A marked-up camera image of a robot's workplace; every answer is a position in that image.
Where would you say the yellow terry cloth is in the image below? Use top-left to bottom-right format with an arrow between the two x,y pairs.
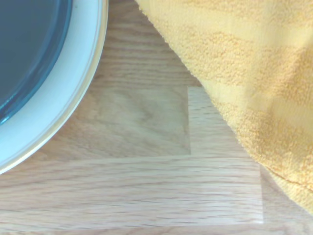
134,0 -> 313,216

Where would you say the blue plate with white rim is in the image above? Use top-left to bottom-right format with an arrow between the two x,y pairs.
0,0 -> 109,175

